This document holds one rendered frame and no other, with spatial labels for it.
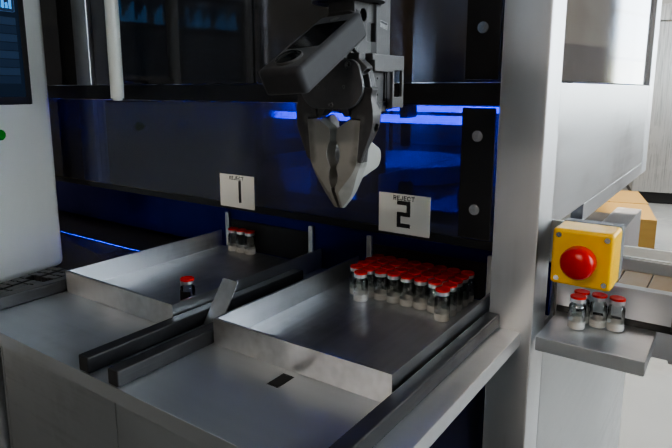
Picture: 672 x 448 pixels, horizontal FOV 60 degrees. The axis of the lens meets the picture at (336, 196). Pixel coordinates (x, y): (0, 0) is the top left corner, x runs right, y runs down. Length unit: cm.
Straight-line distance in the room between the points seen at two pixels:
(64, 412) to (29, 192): 66
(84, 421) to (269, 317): 95
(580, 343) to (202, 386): 47
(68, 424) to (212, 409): 118
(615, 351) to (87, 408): 128
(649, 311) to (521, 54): 39
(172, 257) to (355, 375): 59
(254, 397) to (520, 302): 37
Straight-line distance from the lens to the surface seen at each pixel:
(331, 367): 66
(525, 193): 78
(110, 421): 161
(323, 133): 57
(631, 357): 82
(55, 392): 180
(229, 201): 108
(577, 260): 75
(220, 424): 62
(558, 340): 83
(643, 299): 90
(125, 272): 109
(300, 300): 90
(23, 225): 141
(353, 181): 56
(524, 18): 78
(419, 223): 85
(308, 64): 48
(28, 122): 140
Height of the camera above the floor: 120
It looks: 10 degrees down
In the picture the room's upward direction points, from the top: straight up
